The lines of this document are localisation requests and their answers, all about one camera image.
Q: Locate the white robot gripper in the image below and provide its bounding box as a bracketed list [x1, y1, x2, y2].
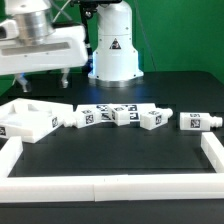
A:
[0, 0, 88, 92]

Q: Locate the white square table top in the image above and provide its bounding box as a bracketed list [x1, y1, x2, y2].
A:
[0, 98, 73, 143]

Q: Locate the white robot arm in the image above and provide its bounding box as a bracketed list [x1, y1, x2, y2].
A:
[0, 0, 143, 91]

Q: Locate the paper sheet with AprilTags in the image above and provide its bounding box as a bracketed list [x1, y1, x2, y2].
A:
[75, 102, 158, 124]

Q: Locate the white U-shaped obstacle fence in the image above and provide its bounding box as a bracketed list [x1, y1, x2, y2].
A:
[0, 132, 224, 203]

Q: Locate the white cable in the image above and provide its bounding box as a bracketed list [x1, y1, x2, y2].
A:
[53, 0, 73, 24]

